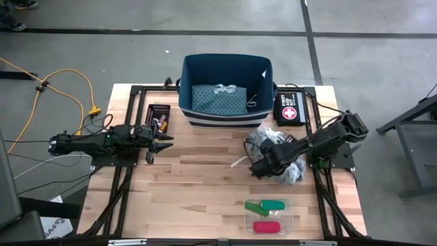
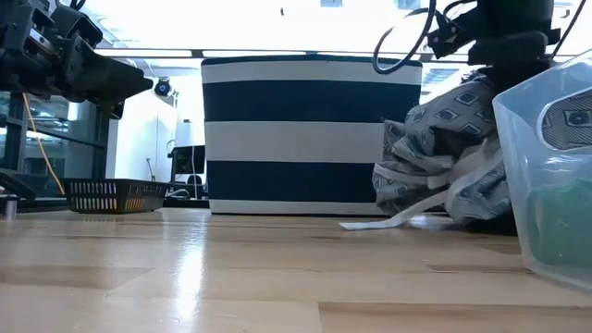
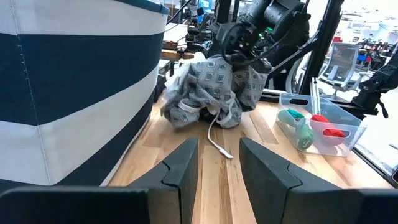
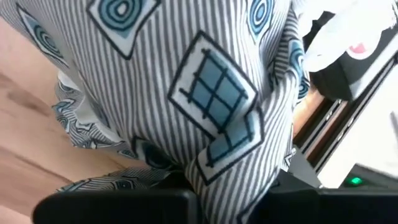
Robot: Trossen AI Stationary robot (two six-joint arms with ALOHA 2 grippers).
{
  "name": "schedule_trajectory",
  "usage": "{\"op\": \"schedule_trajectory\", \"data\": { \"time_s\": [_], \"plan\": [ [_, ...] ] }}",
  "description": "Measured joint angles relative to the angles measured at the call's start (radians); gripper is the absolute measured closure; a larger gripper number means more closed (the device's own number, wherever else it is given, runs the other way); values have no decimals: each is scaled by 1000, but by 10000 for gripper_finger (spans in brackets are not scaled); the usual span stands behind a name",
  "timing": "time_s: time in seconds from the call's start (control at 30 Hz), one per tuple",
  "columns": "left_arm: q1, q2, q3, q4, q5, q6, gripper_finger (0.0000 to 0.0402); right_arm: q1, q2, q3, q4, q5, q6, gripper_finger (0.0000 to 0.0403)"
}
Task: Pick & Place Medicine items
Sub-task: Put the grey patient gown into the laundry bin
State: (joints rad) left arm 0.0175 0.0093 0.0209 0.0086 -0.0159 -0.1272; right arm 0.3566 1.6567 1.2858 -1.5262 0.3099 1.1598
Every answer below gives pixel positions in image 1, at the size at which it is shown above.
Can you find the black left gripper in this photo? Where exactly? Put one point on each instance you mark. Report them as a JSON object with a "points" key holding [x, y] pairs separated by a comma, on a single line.
{"points": [[145, 140]]}

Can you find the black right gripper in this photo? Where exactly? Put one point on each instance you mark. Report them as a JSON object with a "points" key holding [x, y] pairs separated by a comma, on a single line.
{"points": [[274, 153]]}

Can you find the amber pill bottle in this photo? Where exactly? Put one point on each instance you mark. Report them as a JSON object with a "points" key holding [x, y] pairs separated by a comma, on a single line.
{"points": [[164, 127]]}

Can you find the pink medicine container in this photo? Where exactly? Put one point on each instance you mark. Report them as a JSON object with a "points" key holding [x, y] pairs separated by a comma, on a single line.
{"points": [[160, 119]]}

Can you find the grey patterned gown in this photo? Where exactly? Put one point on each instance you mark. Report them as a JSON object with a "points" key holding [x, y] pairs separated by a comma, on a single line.
{"points": [[293, 174]]}

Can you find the dark green bandage roll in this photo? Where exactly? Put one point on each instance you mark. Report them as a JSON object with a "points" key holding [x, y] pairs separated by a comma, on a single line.
{"points": [[252, 207]]}

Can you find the clear plastic container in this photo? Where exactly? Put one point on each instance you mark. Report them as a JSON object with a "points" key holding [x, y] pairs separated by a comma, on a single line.
{"points": [[286, 218]]}

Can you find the red bandage roll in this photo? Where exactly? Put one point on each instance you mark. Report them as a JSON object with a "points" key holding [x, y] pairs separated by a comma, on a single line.
{"points": [[267, 227]]}

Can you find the teal patterned gown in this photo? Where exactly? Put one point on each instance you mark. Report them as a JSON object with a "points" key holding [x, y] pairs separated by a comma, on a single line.
{"points": [[218, 100]]}

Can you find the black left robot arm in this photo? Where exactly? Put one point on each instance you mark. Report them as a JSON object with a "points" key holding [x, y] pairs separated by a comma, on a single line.
{"points": [[82, 143]]}

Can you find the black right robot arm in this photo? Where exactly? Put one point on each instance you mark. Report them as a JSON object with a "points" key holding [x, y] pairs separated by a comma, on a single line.
{"points": [[324, 138]]}

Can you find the black mesh tray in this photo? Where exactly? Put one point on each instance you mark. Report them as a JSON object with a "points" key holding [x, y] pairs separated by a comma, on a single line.
{"points": [[160, 109]]}

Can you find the black first aid kit pouch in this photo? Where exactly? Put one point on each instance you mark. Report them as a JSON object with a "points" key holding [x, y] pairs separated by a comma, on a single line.
{"points": [[290, 112]]}

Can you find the navy white striped fabric basket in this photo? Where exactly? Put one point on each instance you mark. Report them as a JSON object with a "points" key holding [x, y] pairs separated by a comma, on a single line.
{"points": [[225, 68]]}

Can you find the white printed cardboard box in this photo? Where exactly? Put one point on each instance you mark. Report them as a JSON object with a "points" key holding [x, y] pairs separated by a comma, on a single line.
{"points": [[58, 227]]}

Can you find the black metal stand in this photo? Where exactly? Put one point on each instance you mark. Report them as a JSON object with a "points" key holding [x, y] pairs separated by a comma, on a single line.
{"points": [[414, 164]]}

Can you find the grey chair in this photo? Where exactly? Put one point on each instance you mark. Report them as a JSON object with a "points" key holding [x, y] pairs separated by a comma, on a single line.
{"points": [[10, 191]]}

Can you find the person's shoe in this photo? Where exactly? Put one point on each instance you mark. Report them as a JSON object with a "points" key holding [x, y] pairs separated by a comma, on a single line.
{"points": [[25, 4], [12, 23]]}

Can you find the black aluminium table frame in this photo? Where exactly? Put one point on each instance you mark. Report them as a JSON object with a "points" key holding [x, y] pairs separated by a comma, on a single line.
{"points": [[135, 89]]}

